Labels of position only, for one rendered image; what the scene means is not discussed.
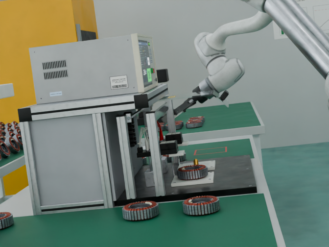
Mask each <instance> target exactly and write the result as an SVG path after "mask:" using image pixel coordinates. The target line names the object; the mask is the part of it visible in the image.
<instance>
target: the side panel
mask: <svg viewBox="0 0 329 247"><path fill-rule="evenodd" d="M20 128H21V135H22V142H23V150H24V157H25V164H26V171H27V178H28V184H29V191H30V197H31V204H32V211H33V215H43V214H53V213H64V212H74V211H84V210H95V209H104V208H114V207H115V202H114V201H113V194H112V186H111V179H110V172H109V164H108V157H107V150H106V142H105V135H104V127H103V120H102V113H97V114H88V115H80V116H71V117H62V118H54V119H45V120H37V121H29V122H20Z"/></svg>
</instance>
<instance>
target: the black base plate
mask: <svg viewBox="0 0 329 247"><path fill-rule="evenodd" d="M212 160H215V170H210V171H208V172H214V180H213V183H206V184H196V185H186V186H176V187H172V186H171V183H172V181H173V179H172V178H173V172H172V164H171V163H168V164H167V165H168V170H167V172H166V173H163V174H164V186H165V196H159V197H157V196H156V192H155V187H146V182H145V174H144V173H145V172H146V170H147V169H149V168H150V165H144V166H142V167H141V169H140V170H139V171H138V173H137V174H136V175H135V177H134V179H135V186H136V194H137V197H136V198H135V199H132V198H131V199H127V198H126V190H124V191H123V193H122V194H121V195H120V197H119V198H118V199H117V206H125V205H127V204H130V203H133V202H139V201H140V202H141V201H154V202H166V201H177V200H186V199H188V198H193V197H199V196H215V197H221V196H232V195H242V194H252V193H257V186H256V181H255V177H254V172H253V168H252V163H251V159H250V155H240V156H230V157H220V158H211V159H201V160H198V162H203V161H212ZM177 169H178V163H174V170H175V175H177Z"/></svg>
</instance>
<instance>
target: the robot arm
mask: <svg viewBox="0 0 329 247"><path fill-rule="evenodd" d="M241 1H244V2H246V3H247V4H249V5H251V6H252V7H254V8H255V9H257V10H258V13H257V14H256V15H255V16H253V17H251V18H247V19H244V20H239V21H235V22H231V23H227V24H224V25H222V26H221V27H219V28H218V29H217V30H216V31H215V32H214V33H208V32H202V33H200V34H198V35H197V36H196V38H195V40H194V47H195V51H196V53H197V55H198V57H199V59H200V61H201V62H202V64H203V65H204V66H205V67H206V69H207V70H208V72H209V76H208V77H206V78H205V79H204V80H203V81H201V82H200V83H199V86H197V87H196V88H195V89H193V90H192V92H193V93H194V92H202V91H211V90H215V91H216V92H217V93H220V92H222V91H225V90H227V89H229V88H230V87H232V86H233V85H234V84H235V83H237V82H238V81H239V80H240V79H241V78H242V77H243V75H244V74H245V69H244V66H243V64H242V63H241V61H240V60H239V59H238V58H231V59H229V60H228V59H227V58H226V56H225V53H226V46H227V44H226V42H225V40H226V38H227V37H228V36H231V35H237V34H244V33H251V32H256V31H259V30H261V29H263V28H265V27H266V26H268V25H269V24H270V23H271V22H272V21H274V22H275V23H276V24H277V25H278V27H279V28H280V29H281V30H282V31H283V32H284V33H285V35H286V36H287V37H288V38H289V39H290V40H291V41H292V43H293V44H294V45H295V46H296V47H297V48H298V49H299V51H300V52H301V53H302V54H303V55H304V56H305V57H306V59H307V60H308V61H309V62H310V63H311V64H312V65H313V67H314V68H315V69H316V70H317V71H318V72H319V73H320V75H321V76H322V77H323V78H324V79H325V80H326V81H325V93H326V94H327V97H328V99H327V104H328V109H329V37H328V36H327V35H326V34H325V33H324V31H323V30H322V29H321V28H320V27H319V26H318V25H317V24H316V23H315V21H314V20H313V19H312V18H311V17H310V16H309V15H308V14H307V13H306V12H305V11H304V10H303V9H302V8H301V7H300V5H299V4H298V3H297V2H296V1H295V0H241ZM212 97H214V96H213V95H211V96H202V97H193V98H188V99H187V100H185V101H184V103H183V104H181V105H180V106H178V107H177V108H176V109H173V111H174V118H176V117H177V116H179V115H180V114H181V113H183V112H186V109H187V108H189V107H191V106H193V105H195V104H196V102H197V101H199V102H200V103H204V102H205V101H207V100H208V99H211V98H212Z"/></svg>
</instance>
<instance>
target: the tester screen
mask: <svg viewBox="0 0 329 247"><path fill-rule="evenodd" d="M139 49H140V57H141V68H142V76H143V78H145V77H148V75H147V69H149V68H150V65H146V59H145V58H146V57H149V54H148V46H147V43H143V42H139ZM143 69H145V71H146V75H145V76H144V74H143ZM151 82H152V81H150V82H148V81H147V82H145V83H143V84H144V85H146V84H149V83H151Z"/></svg>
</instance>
